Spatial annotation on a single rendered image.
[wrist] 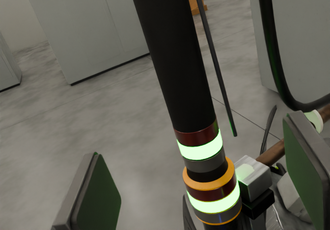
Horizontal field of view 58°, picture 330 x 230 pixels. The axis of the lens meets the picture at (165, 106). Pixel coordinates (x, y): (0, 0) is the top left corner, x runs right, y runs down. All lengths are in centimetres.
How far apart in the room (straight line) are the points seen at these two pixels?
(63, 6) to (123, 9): 104
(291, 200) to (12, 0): 1196
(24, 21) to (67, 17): 676
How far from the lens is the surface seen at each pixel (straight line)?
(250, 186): 28
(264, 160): 30
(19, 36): 1244
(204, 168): 23
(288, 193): 81
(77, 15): 570
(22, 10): 1234
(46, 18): 568
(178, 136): 22
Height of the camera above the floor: 174
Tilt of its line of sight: 27 degrees down
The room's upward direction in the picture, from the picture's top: 18 degrees counter-clockwise
